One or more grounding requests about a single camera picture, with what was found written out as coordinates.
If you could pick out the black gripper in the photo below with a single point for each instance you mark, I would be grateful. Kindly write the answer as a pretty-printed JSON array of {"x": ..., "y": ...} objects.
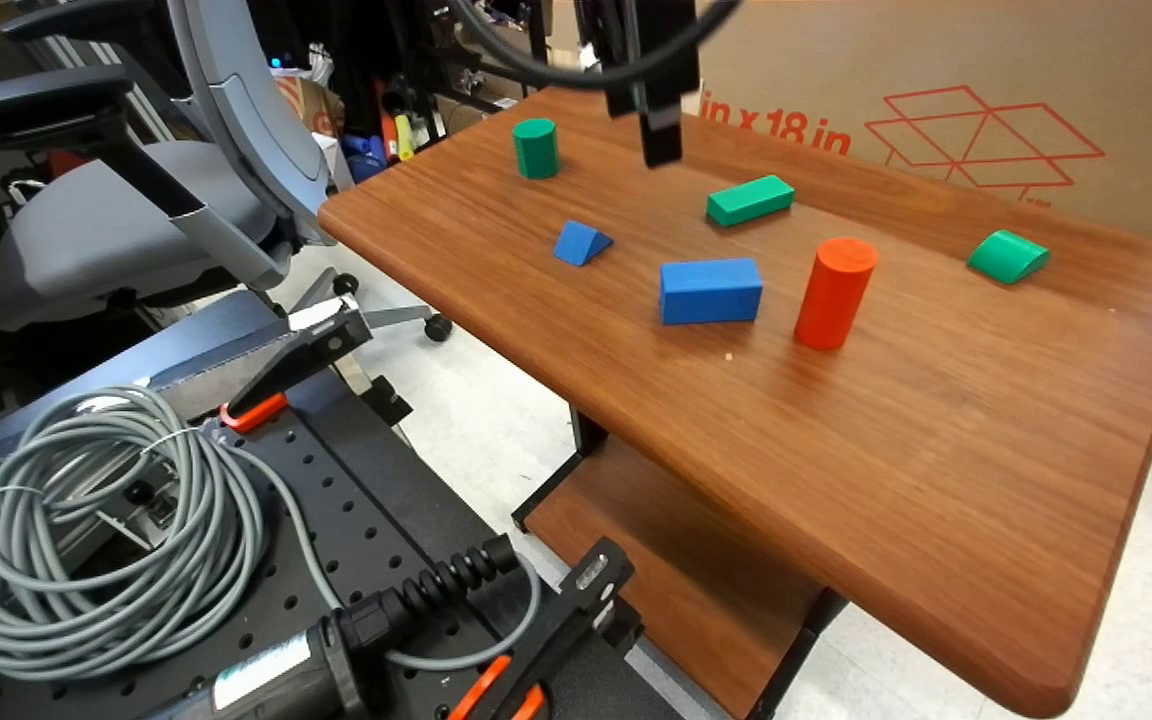
[{"x": 651, "y": 34}]

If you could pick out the blue rectangular block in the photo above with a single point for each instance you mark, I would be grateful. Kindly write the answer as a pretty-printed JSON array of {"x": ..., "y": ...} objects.
[{"x": 710, "y": 291}]

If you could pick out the green cylinder block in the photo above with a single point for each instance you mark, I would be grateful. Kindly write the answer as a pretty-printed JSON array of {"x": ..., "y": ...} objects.
[{"x": 537, "y": 151}]

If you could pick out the green rectangular block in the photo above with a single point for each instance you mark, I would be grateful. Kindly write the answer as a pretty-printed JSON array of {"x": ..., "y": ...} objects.
[{"x": 748, "y": 201}]

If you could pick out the blue wedge block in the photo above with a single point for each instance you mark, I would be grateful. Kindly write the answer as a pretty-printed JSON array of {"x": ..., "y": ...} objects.
[{"x": 581, "y": 245}]

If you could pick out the orange cylinder block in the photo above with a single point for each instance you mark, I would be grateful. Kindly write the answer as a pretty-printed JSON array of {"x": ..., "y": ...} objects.
[{"x": 834, "y": 301}]

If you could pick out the green half-round block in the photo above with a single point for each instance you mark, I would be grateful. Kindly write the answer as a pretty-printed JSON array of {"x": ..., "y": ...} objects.
[{"x": 1010, "y": 257}]

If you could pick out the blue container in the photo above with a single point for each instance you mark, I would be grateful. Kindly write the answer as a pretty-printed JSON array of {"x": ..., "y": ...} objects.
[{"x": 365, "y": 155}]

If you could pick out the large cardboard box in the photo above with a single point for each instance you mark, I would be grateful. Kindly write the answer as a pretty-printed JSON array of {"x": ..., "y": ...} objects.
[{"x": 939, "y": 80}]

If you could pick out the black orange bar clamp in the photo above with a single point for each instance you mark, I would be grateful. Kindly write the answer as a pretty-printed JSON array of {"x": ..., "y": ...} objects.
[
  {"x": 568, "y": 604},
  {"x": 302, "y": 349}
]

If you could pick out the wooden lower table shelf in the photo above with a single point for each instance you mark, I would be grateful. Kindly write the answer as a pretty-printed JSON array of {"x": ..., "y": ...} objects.
[{"x": 680, "y": 574}]

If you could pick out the grey office chair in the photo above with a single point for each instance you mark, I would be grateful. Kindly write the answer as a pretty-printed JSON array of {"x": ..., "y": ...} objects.
[{"x": 110, "y": 241}]

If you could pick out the grey metal beam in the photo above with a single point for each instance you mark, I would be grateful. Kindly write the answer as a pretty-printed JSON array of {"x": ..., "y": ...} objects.
[{"x": 110, "y": 381}]

